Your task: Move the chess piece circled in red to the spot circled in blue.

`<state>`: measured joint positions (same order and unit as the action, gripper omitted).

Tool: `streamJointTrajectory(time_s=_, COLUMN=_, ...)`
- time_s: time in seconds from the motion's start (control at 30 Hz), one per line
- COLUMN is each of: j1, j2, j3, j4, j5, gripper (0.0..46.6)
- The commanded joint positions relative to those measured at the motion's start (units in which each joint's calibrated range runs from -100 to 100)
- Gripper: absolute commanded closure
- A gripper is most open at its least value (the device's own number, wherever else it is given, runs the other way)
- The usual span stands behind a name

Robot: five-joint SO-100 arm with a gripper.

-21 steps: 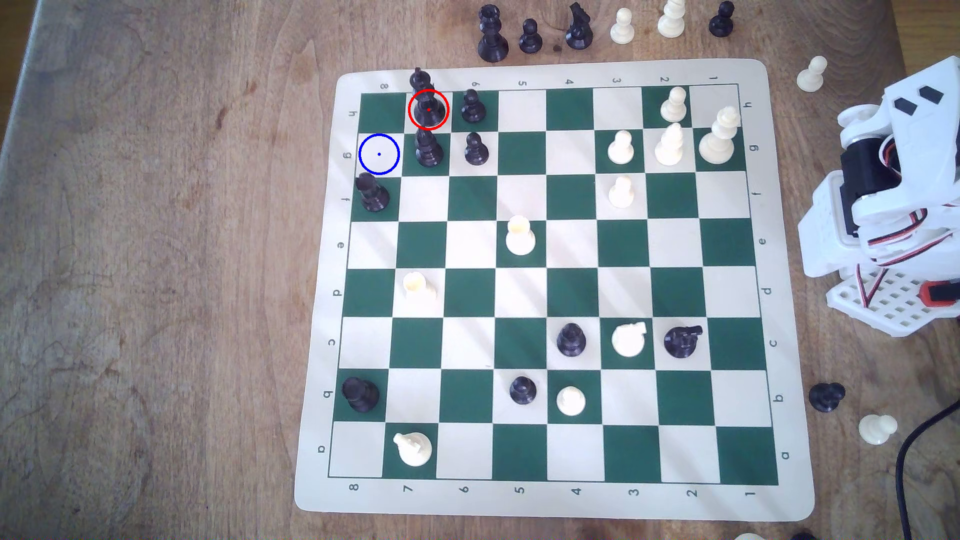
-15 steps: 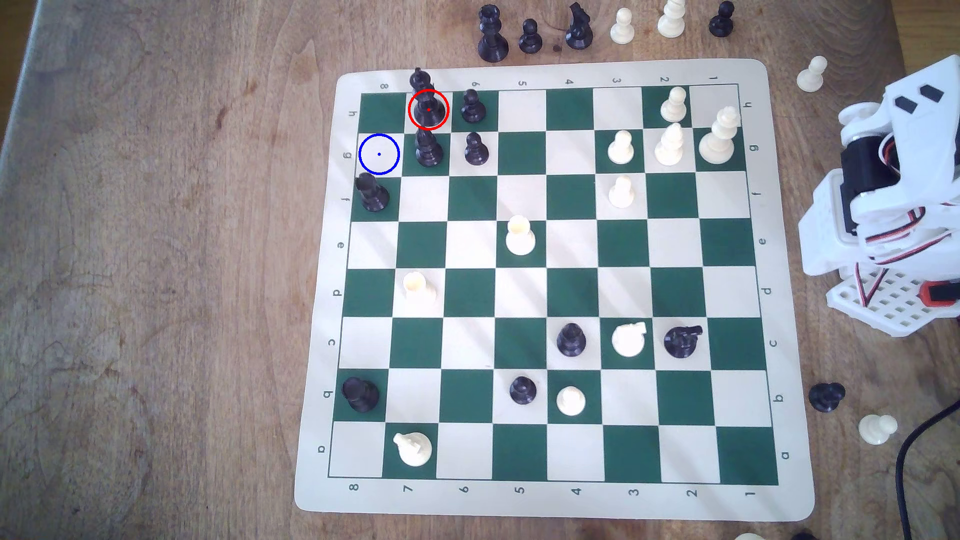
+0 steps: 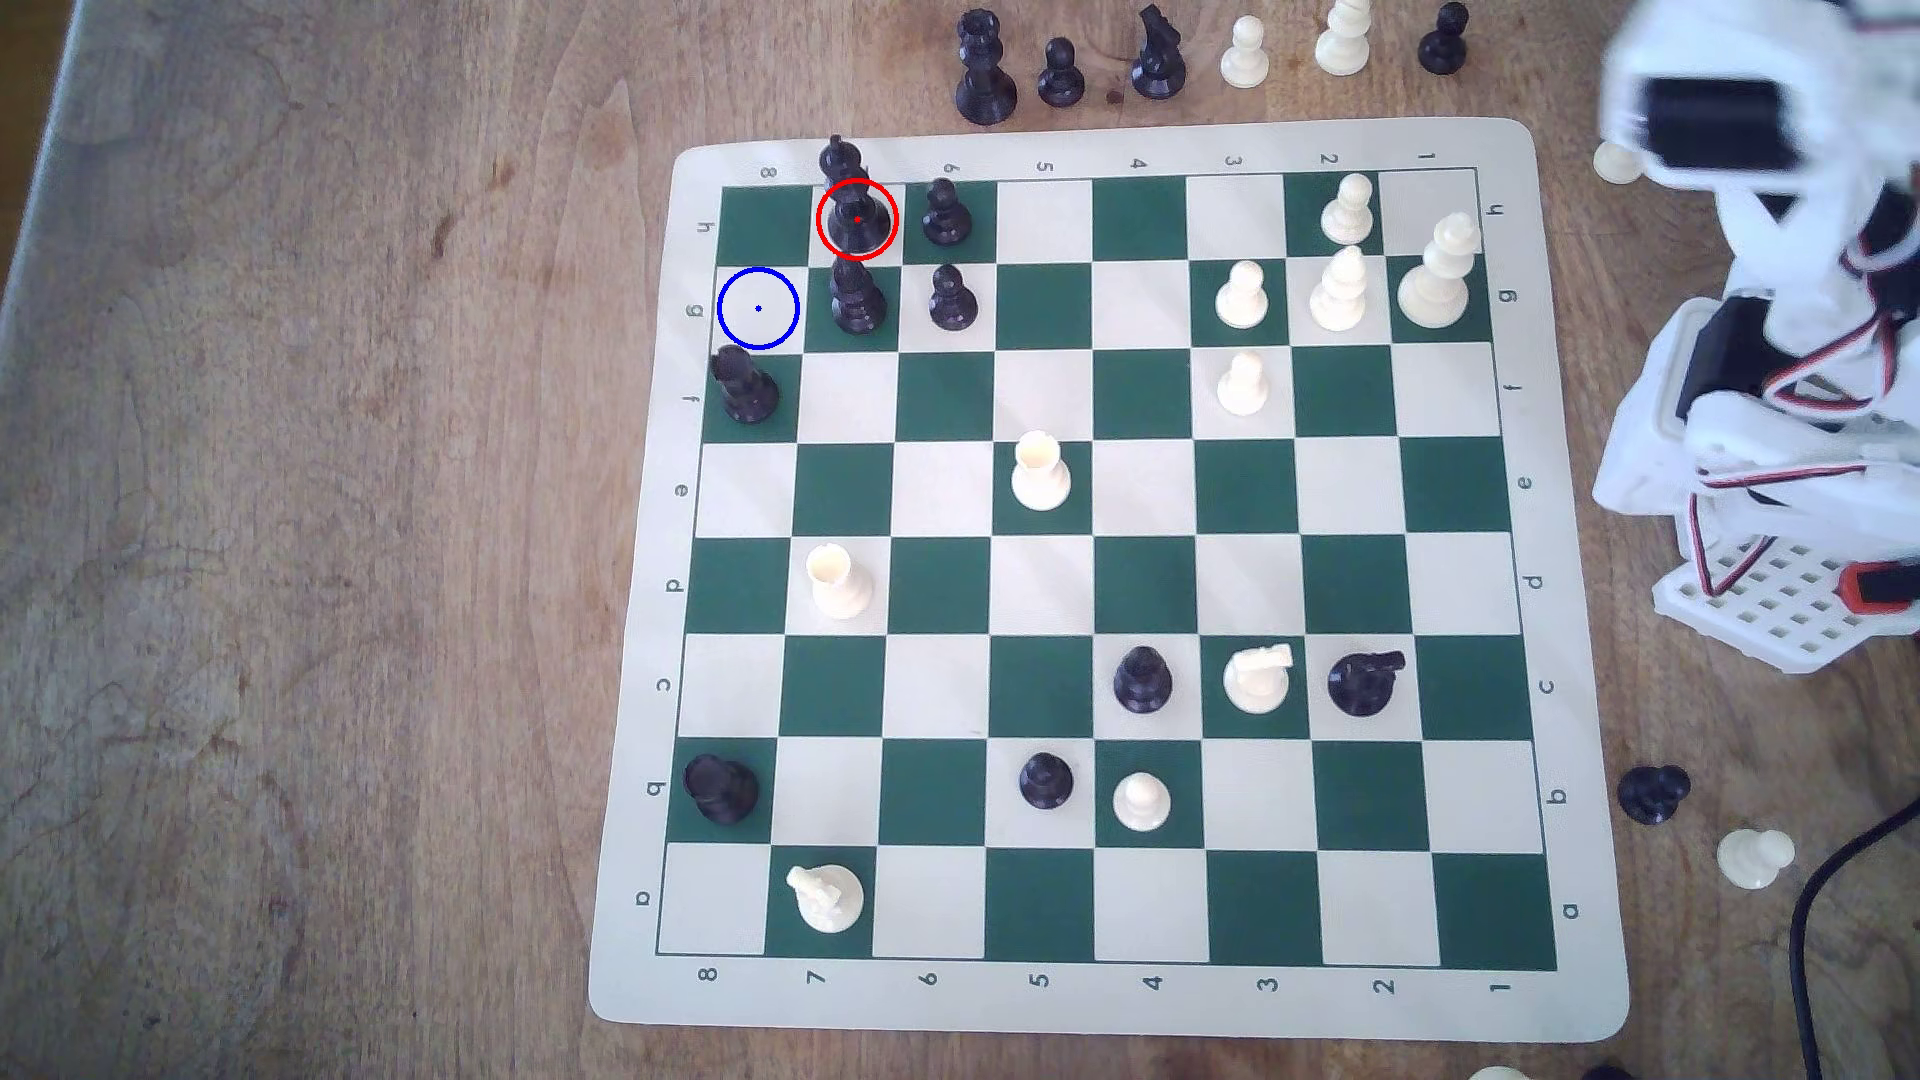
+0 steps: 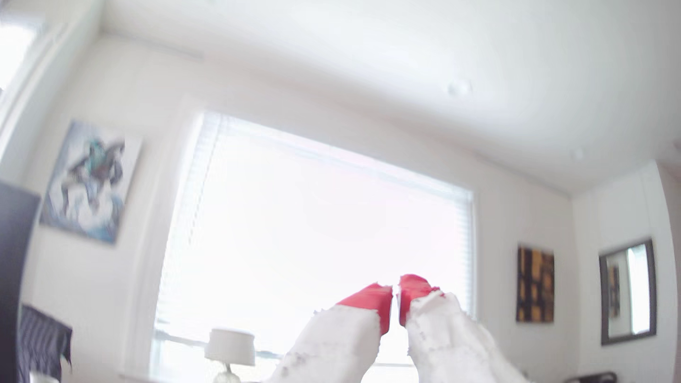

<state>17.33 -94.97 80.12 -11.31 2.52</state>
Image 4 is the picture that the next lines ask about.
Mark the large white window blind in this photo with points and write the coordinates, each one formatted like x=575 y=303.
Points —
x=298 y=234

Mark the horse painting on canvas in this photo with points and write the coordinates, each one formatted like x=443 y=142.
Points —
x=90 y=181

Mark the dark striped cloth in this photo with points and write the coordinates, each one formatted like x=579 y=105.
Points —
x=42 y=340

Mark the dark framed wall mirror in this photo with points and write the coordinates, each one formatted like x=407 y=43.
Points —
x=628 y=291

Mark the white table lamp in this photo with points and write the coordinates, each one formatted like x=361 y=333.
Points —
x=230 y=348

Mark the dark flat screen panel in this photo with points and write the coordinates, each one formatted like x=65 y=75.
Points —
x=13 y=276

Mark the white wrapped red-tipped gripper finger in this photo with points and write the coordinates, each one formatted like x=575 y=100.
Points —
x=447 y=340
x=335 y=340

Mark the brown abstract wall painting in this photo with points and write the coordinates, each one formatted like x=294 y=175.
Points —
x=534 y=284

